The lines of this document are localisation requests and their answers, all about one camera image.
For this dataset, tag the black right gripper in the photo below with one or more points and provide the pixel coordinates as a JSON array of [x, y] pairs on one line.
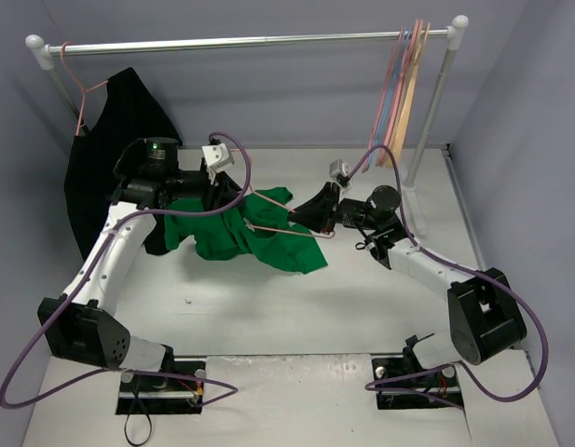
[[334, 208]]

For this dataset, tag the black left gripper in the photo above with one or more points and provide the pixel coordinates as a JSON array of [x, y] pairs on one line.
[[214, 189]]

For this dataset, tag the green t shirt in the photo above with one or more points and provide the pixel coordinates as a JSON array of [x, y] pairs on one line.
[[224, 237]]

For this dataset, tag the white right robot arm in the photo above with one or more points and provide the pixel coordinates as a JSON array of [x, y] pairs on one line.
[[483, 318]]

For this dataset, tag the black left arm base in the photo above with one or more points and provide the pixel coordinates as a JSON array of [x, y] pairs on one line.
[[163, 396]]

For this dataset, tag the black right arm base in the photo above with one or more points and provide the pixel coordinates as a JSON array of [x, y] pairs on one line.
[[400, 383]]

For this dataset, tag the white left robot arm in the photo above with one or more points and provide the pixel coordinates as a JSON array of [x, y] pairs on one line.
[[80, 325]]

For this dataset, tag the beige plastic hanger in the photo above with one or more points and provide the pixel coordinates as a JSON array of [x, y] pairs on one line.
[[406, 87]]

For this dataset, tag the black t shirt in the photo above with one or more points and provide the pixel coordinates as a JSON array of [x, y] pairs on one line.
[[130, 112]]

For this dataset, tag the metal clothes rack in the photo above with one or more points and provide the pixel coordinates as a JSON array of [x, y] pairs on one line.
[[45, 56]]

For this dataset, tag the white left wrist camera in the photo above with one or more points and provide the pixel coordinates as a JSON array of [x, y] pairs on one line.
[[217, 158]]

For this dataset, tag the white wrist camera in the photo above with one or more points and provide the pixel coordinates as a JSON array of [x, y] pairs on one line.
[[217, 158], [339, 172]]

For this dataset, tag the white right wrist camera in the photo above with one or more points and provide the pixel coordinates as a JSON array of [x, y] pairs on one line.
[[339, 172]]

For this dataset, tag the blue wire hanger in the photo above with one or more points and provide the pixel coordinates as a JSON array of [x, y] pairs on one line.
[[381, 128]]

